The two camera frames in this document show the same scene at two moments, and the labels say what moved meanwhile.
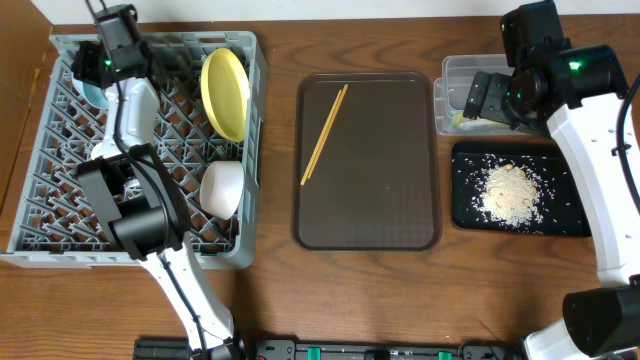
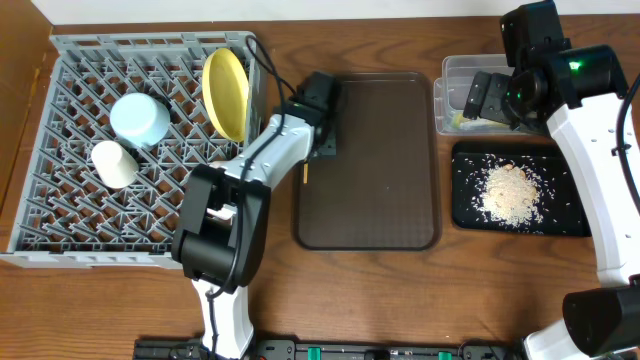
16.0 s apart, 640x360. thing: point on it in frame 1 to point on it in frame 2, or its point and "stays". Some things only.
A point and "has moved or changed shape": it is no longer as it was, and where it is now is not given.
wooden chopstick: [331, 113] has moved or changed shape
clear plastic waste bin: [452, 91] stays
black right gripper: [474, 90] stays
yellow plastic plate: [226, 89] stays
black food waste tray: [531, 188] stays
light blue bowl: [93, 94] has moved or changed shape
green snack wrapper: [459, 121] stays
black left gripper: [83, 64] to [329, 141]
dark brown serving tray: [376, 183] stays
